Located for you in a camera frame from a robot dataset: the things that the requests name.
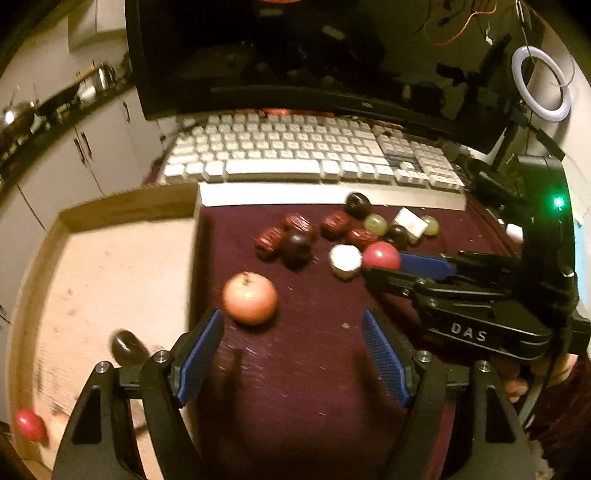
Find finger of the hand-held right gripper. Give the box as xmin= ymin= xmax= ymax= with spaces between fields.
xmin=398 ymin=250 xmax=523 ymax=281
xmin=362 ymin=266 xmax=419 ymax=305

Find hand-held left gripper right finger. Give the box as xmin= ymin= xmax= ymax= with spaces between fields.
xmin=361 ymin=308 xmax=532 ymax=480

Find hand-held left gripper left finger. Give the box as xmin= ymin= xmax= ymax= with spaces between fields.
xmin=51 ymin=307 xmax=225 ymax=480

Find small round red fruit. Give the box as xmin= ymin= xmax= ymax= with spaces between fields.
xmin=361 ymin=241 xmax=402 ymax=273
xmin=15 ymin=408 xmax=48 ymax=444

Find wrinkled red date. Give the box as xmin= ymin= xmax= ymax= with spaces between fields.
xmin=346 ymin=228 xmax=380 ymax=247
xmin=254 ymin=227 xmax=287 ymax=259
xmin=320 ymin=211 xmax=352 ymax=240
xmin=284 ymin=213 xmax=317 ymax=238

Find shallow wooden tray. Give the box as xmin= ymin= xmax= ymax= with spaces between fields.
xmin=4 ymin=182 xmax=204 ymax=480

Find person's right forearm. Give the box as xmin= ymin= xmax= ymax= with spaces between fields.
xmin=526 ymin=355 xmax=591 ymax=467

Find person's right hand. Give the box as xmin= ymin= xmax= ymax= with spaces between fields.
xmin=495 ymin=353 xmax=578 ymax=404

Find dark purple plum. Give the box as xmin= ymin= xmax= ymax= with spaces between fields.
xmin=110 ymin=329 xmax=149 ymax=366
xmin=283 ymin=229 xmax=314 ymax=268
xmin=387 ymin=224 xmax=411 ymax=248
xmin=345 ymin=192 xmax=372 ymax=220

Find white cube block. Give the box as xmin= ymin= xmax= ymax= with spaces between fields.
xmin=393 ymin=207 xmax=428 ymax=244

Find dark red table cloth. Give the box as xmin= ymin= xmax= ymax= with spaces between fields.
xmin=141 ymin=157 xmax=522 ymax=480

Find white computer keyboard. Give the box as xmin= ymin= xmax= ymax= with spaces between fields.
xmin=159 ymin=111 xmax=467 ymax=192

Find white kitchen base cabinets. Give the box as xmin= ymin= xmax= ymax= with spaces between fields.
xmin=0 ymin=85 xmax=162 ymax=324

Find black computer monitor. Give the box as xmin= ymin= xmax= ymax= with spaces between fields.
xmin=124 ymin=0 xmax=532 ymax=155

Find black kitchen countertop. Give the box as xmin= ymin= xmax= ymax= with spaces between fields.
xmin=0 ymin=76 xmax=137 ymax=204

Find black frying pan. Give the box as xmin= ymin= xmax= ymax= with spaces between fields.
xmin=34 ymin=65 xmax=100 ymax=118

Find steel kettle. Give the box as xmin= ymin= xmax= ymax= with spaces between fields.
xmin=90 ymin=64 xmax=118 ymax=93

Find steel wok with lid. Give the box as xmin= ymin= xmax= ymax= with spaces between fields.
xmin=0 ymin=104 xmax=38 ymax=139

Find white upper cabinet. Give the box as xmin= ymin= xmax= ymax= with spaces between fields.
xmin=69 ymin=14 xmax=130 ymax=49

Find white ring light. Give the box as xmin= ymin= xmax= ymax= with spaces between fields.
xmin=510 ymin=45 xmax=573 ymax=123

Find orange cable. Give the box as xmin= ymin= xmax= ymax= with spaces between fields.
xmin=422 ymin=0 xmax=499 ymax=47

